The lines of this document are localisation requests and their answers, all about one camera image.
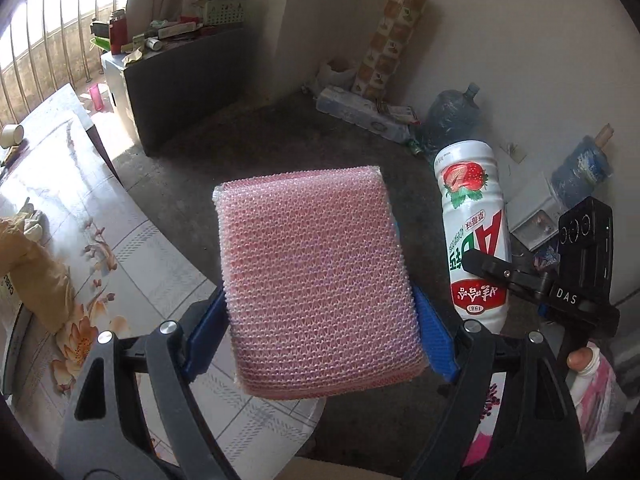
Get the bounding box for right white gloved hand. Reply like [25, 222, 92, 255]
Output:
[567, 342, 627, 468]

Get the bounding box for metal window railing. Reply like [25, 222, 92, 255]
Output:
[1, 0, 112, 125]

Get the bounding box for blue water jug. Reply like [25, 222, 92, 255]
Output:
[416, 82, 480, 153]
[551, 124, 614, 209]

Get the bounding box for white paper cup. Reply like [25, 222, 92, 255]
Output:
[0, 124, 24, 150]

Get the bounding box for red thermos bottle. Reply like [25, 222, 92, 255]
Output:
[108, 9, 128, 54]

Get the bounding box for tan paper bag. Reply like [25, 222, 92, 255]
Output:
[1, 217, 74, 334]

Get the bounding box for strawberry milk bottle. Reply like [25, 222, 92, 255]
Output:
[434, 140, 511, 334]

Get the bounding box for pink bubble wrap package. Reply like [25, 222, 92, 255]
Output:
[213, 166, 426, 400]

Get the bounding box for grey cabinet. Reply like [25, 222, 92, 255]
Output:
[101, 27, 254, 155]

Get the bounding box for floral tablecloth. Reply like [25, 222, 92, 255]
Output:
[1, 86, 324, 479]

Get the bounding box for green plastic basket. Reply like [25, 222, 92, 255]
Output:
[202, 0, 245, 26]

